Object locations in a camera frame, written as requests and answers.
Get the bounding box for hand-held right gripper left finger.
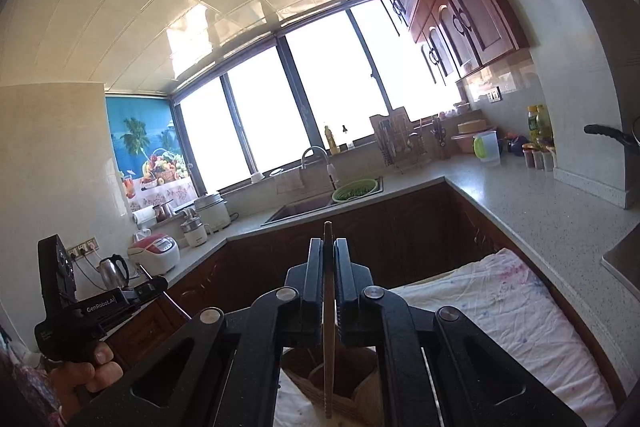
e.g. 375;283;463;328
65;238;326;427

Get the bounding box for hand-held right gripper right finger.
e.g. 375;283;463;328
333;238;587;427

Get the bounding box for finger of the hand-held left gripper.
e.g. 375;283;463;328
123;276;170;306

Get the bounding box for wooden chopstick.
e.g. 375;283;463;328
322;221;335;419

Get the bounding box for wooden utensil holder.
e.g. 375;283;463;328
279;346;379;427

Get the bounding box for person's left forearm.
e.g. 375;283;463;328
0;342;63;427

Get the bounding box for person's left hand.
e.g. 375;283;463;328
48;341;124;413

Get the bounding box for white and red rice cooker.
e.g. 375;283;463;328
127;232;181;276

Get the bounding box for steel electric kettle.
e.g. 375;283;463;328
98;254;131;291

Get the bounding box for steel kitchen sink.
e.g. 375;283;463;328
260;176;386;228

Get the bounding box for white blender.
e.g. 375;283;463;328
180;209;210;248

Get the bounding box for paper towel roll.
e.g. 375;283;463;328
131;205;161;226

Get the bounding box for wooden base cabinets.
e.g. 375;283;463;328
107;181;626;408

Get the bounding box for green colander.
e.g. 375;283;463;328
332;179;379;204

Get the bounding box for pale dish cloth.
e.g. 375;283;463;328
274;167;307;196

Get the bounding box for white electric cooker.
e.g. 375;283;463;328
192;191;232;233

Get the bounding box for chrome kitchen faucet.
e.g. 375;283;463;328
300;145;341;194

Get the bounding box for tropical fruit print blind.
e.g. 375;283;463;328
105;95;197;214

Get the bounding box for wooden cutting board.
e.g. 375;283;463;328
368;106;411;148

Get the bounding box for white speckled cloth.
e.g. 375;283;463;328
276;248;619;427

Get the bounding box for clear pitcher green lid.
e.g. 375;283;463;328
472;130;501;167

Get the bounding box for large kitchen window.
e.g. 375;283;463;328
169;0;467;196

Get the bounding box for yellow lidded container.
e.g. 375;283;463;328
457;119;494;138

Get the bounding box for purple teapot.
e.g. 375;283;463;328
504;134;529;156

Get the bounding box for yellow oil bottle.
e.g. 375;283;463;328
526;105;541;145
538;105;554;146

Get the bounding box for steel stove top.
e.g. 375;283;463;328
601;236;640;289

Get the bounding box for wall power socket strip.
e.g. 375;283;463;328
67;239;99;258

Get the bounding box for wire dish rack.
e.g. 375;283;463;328
377;119;432;168

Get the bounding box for black pan handle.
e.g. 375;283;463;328
583;124;640;148

